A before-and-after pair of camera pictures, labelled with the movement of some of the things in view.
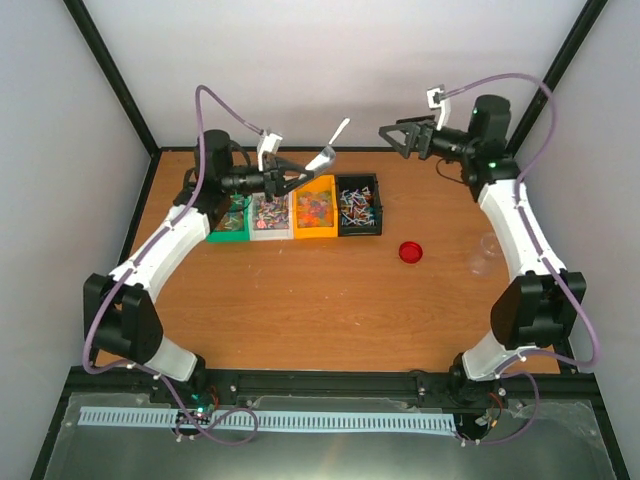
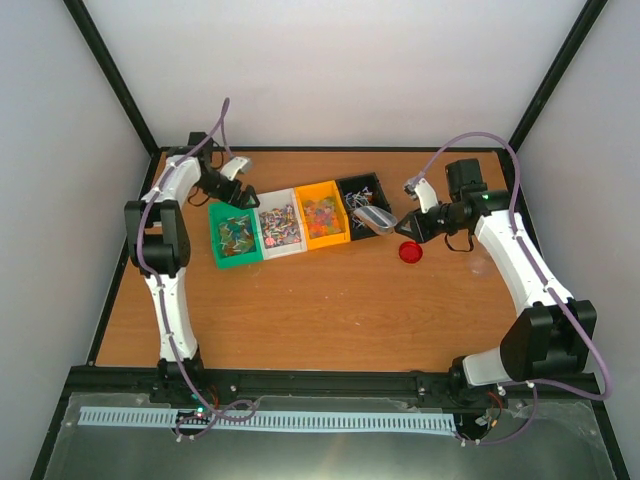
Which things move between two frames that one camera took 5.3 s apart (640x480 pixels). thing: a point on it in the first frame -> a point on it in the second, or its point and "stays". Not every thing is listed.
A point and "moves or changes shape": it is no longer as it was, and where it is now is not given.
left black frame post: (114, 74) stays
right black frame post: (580, 28) stays
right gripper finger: (403, 149) -> (413, 235)
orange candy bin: (315, 209) moves or changes shape
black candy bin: (359, 206) moves or changes shape
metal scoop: (324, 160) -> (377, 218)
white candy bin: (271, 220) moves or changes shape
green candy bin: (234, 225) moves or changes shape
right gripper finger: (429, 120) -> (414, 219)
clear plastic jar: (479, 266) stays
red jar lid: (411, 252) stays
